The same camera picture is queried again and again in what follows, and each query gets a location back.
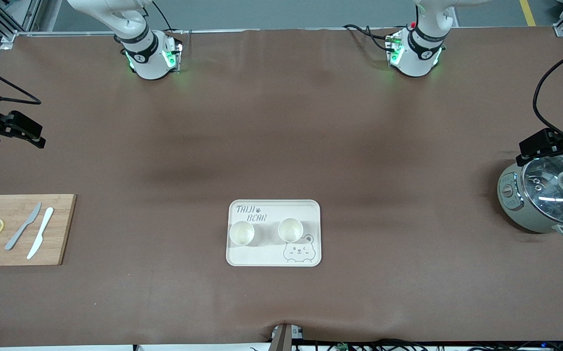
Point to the white IKEA cup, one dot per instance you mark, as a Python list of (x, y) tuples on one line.
[(242, 233), (290, 230)]

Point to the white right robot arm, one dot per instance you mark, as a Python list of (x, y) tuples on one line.
[(147, 53)]

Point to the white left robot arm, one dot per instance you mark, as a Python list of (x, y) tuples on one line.
[(417, 53)]

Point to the glass pot lid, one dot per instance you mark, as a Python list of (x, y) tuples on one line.
[(549, 195)]

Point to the grey-green electric pot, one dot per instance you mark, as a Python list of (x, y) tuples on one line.
[(513, 200)]

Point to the grey plastic knife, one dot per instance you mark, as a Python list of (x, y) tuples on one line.
[(23, 226)]

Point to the wooden cutting board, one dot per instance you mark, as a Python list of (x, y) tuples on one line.
[(62, 229)]

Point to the white plastic knife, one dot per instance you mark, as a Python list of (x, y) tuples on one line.
[(41, 233)]

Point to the brown table cover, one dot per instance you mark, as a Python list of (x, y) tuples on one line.
[(281, 146)]

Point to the cream bear print tray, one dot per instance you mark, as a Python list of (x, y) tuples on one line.
[(271, 253)]

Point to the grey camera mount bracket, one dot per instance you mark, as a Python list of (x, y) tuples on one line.
[(283, 339)]

